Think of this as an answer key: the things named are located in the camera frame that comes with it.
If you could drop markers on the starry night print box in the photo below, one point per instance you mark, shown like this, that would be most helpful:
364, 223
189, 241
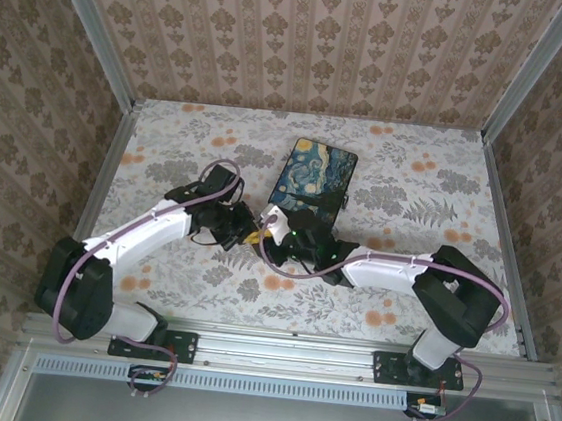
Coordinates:
314, 179

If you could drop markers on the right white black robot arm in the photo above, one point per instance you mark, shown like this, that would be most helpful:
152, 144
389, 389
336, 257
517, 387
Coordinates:
384, 277

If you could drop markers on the small connector circuit board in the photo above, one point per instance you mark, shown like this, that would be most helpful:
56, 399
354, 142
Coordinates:
428, 408
148, 374

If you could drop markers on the long aluminium mounting rail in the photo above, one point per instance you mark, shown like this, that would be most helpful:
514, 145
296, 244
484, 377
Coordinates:
286, 352

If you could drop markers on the aluminium table side rail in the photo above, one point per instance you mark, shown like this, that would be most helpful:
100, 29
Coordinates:
97, 201
508, 244

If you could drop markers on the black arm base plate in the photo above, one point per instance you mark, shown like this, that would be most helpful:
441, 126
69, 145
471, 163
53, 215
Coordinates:
387, 367
186, 346

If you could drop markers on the aluminium frame post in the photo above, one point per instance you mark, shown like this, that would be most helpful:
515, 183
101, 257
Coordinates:
98, 35
532, 71

